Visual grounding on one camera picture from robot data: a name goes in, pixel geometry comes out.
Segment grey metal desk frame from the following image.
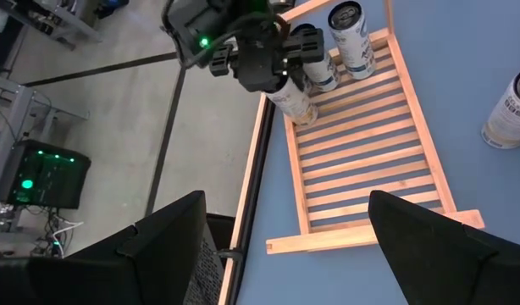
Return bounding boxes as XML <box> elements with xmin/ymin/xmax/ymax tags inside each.
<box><xmin>0</xmin><ymin>71</ymin><xmax>91</xmax><ymax>200</ymax></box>

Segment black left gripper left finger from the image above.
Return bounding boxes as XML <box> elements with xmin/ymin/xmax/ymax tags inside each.
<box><xmin>0</xmin><ymin>190</ymin><xmax>208</xmax><ymax>305</ymax></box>

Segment black aluminium table frame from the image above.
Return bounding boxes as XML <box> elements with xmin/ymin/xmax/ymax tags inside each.
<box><xmin>224</xmin><ymin>95</ymin><xmax>278</xmax><ymax>305</ymax></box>

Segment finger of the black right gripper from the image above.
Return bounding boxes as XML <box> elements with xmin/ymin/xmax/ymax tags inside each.
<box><xmin>283</xmin><ymin>27</ymin><xmax>325</xmax><ymax>92</ymax></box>
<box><xmin>208</xmin><ymin>44</ymin><xmax>238</xmax><ymax>78</ymax></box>

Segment white Celsius can black lid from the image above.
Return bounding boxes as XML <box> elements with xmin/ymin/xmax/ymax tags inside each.
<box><xmin>263</xmin><ymin>75</ymin><xmax>319</xmax><ymax>127</ymax></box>
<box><xmin>481</xmin><ymin>65</ymin><xmax>520</xmax><ymax>150</ymax></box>
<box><xmin>327</xmin><ymin>0</ymin><xmax>378</xmax><ymax>80</ymax></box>
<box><xmin>290</xmin><ymin>23</ymin><xmax>342</xmax><ymax>93</ymax></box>

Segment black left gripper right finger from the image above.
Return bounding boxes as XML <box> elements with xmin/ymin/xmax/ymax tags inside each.
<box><xmin>368</xmin><ymin>189</ymin><xmax>520</xmax><ymax>305</ymax></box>

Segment black computer green lights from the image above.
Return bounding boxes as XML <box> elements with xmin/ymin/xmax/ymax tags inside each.
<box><xmin>0</xmin><ymin>139</ymin><xmax>92</xmax><ymax>211</ymax></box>

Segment wooden slatted shelf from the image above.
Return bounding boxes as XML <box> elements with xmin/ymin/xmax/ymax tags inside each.
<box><xmin>264</xmin><ymin>0</ymin><xmax>485</xmax><ymax>255</ymax></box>

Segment grey desk with equipment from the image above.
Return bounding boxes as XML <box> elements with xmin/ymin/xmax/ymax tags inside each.
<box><xmin>0</xmin><ymin>0</ymin><xmax>103</xmax><ymax>43</ymax></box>

